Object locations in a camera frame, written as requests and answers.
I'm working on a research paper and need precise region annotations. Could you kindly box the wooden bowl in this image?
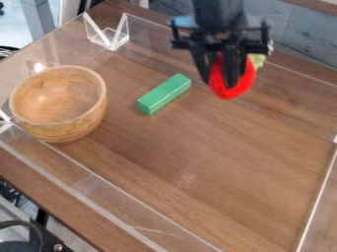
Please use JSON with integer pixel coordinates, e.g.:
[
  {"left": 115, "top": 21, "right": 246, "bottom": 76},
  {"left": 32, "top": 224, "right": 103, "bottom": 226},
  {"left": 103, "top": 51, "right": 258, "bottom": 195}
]
[{"left": 9, "top": 65, "right": 108, "bottom": 143}]

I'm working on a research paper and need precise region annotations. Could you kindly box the black cable loop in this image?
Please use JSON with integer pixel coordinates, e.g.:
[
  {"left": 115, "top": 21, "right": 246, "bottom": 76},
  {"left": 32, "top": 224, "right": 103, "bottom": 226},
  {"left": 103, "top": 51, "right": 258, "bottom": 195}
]
[{"left": 0, "top": 220, "right": 44, "bottom": 252}]

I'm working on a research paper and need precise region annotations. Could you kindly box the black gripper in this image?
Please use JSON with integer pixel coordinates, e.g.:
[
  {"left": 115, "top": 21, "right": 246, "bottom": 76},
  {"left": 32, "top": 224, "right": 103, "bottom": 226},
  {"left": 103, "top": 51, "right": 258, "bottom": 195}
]
[{"left": 168, "top": 16, "right": 274, "bottom": 89}]

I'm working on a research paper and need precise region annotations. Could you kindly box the black table clamp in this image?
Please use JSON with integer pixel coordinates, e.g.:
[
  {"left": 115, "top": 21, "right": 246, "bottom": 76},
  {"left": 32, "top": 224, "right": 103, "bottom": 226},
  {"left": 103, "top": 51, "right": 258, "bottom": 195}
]
[{"left": 32, "top": 210, "right": 73, "bottom": 252}]

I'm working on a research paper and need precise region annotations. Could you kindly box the green rectangular block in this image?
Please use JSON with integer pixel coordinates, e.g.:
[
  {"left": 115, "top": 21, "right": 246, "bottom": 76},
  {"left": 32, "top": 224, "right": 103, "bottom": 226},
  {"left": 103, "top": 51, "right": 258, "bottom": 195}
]
[{"left": 135, "top": 74, "right": 192, "bottom": 115}]

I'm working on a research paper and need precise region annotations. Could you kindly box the clear acrylic corner bracket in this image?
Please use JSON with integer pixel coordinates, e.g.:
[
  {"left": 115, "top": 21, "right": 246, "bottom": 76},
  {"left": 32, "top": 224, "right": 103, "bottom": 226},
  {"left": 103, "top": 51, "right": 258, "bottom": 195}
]
[{"left": 83, "top": 13, "right": 128, "bottom": 51}]

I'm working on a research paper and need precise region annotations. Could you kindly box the red fruit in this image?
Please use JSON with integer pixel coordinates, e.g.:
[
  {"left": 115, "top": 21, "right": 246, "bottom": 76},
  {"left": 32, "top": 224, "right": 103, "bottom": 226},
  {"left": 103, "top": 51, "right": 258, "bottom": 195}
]
[{"left": 209, "top": 54, "right": 266, "bottom": 99}]

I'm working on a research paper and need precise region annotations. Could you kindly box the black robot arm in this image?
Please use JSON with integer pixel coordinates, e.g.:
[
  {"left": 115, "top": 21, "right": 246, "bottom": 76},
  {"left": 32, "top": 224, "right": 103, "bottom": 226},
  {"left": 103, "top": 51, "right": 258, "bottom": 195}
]
[{"left": 168, "top": 0, "right": 274, "bottom": 91}]

